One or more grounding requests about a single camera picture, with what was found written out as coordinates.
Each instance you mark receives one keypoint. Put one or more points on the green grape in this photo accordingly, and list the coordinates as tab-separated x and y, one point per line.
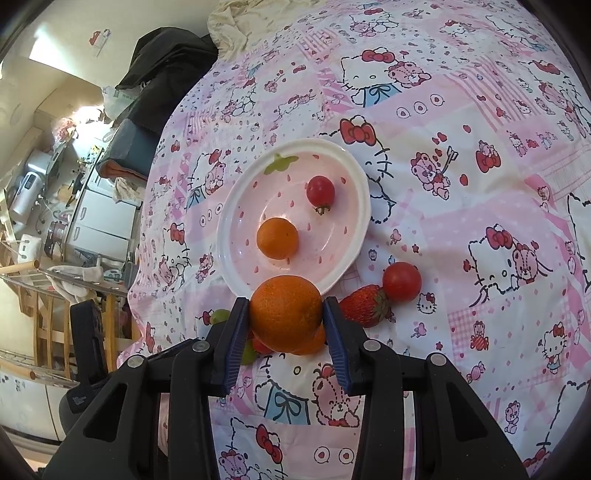
249	354
220	316

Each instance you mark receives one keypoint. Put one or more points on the large orange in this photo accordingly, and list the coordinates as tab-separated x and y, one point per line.
286	311

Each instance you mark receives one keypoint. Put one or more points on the cherry tomato with stem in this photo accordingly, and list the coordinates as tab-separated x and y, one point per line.
321	190

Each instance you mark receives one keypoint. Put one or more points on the pink cartoon printed blanket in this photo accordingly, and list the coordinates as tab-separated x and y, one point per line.
438	207

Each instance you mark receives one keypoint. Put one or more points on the large strawberry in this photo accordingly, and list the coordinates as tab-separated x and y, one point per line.
362	307

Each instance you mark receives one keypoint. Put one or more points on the white cloth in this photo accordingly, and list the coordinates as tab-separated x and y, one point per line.
69	282

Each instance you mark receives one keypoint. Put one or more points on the white plastic bag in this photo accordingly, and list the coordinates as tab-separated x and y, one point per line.
115	99

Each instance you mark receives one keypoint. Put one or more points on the medium orange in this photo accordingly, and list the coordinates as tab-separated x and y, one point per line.
315	345

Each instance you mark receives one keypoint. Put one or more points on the small white box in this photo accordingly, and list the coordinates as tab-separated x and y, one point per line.
27	247

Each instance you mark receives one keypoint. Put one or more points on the small red cherry tomato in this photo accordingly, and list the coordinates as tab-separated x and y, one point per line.
262	347

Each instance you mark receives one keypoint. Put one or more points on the white rice cooker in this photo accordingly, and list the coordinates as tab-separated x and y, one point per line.
27	189

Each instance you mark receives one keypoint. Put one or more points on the red wall sticker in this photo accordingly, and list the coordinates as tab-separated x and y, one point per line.
99	39

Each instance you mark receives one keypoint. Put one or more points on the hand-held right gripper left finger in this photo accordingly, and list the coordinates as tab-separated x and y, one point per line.
235	344

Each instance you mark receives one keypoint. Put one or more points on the pale yellow bed sheet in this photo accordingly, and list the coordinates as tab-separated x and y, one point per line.
258	23

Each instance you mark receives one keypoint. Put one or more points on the pink strawberry-print plate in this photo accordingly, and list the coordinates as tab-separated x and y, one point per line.
323	244

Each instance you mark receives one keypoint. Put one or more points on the wooden drying rack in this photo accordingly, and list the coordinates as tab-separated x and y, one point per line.
44	323

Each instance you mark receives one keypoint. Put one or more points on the large red tomato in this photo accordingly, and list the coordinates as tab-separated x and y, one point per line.
401	281

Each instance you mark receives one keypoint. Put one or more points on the small orange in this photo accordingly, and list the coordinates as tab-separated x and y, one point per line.
277	237

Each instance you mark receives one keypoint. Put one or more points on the white cabinet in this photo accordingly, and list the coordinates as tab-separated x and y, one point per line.
99	217

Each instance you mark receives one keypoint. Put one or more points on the grey blue storage bag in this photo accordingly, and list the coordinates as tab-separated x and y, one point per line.
131	145

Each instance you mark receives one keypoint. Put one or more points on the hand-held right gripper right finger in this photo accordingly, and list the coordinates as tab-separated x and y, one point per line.
337	344

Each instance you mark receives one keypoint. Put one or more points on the black jacket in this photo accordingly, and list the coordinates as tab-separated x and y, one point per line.
171	64

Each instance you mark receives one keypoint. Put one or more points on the silver pot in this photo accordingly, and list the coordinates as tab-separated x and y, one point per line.
57	236

